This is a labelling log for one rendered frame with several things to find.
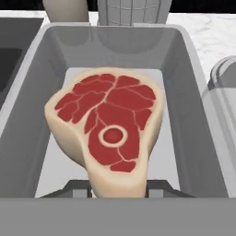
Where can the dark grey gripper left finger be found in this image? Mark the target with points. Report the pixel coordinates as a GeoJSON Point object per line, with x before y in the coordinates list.
{"type": "Point", "coordinates": [78, 189]}

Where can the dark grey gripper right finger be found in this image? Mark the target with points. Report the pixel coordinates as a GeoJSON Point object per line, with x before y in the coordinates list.
{"type": "Point", "coordinates": [161, 189]}

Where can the red raw steak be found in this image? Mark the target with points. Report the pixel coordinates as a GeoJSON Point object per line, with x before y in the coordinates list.
{"type": "Point", "coordinates": [110, 123]}

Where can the grey tupperware container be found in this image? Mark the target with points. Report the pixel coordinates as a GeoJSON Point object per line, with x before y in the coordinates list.
{"type": "Point", "coordinates": [190, 129]}
{"type": "Point", "coordinates": [223, 92]}

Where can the dark grey sink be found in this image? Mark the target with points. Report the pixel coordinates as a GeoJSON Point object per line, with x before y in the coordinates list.
{"type": "Point", "coordinates": [12, 58]}

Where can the beige rounded jar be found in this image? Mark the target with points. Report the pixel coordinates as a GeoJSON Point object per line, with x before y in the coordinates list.
{"type": "Point", "coordinates": [66, 10]}

